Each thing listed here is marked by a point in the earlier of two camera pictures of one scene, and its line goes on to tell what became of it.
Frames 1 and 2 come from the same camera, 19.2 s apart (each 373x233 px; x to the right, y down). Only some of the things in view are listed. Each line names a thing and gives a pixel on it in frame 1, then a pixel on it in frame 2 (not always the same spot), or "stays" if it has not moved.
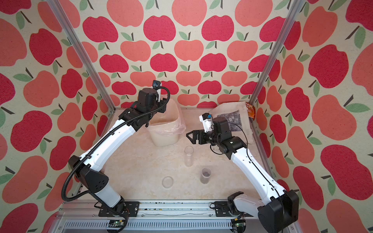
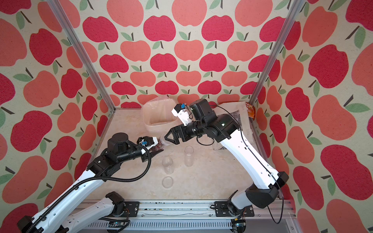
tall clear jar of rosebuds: x=188 y=161 stays
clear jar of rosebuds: x=206 y=173 -> x=161 y=141
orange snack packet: x=251 y=110 stays
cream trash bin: x=166 y=126 stays
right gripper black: x=202 y=134 -> x=176 y=134
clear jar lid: x=167 y=182 stays
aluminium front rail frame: x=81 y=216 stays
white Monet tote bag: x=236 y=115 stays
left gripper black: x=163 y=108 -> x=153 y=153
